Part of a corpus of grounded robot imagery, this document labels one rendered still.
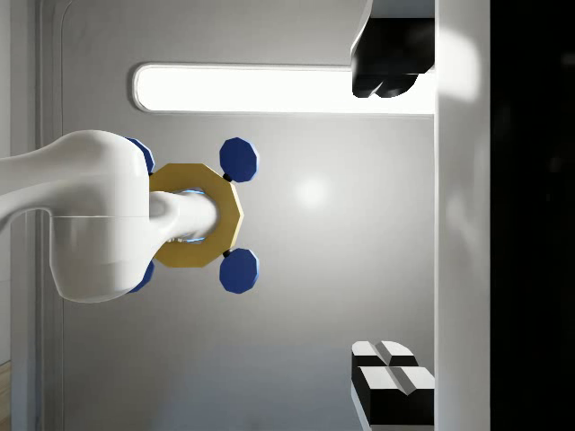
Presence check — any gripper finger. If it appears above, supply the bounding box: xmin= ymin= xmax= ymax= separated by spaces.
xmin=351 ymin=0 xmax=436 ymax=99
xmin=351 ymin=339 xmax=436 ymax=431

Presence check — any drone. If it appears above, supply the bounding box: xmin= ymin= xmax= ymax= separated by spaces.
xmin=124 ymin=136 xmax=261 ymax=295

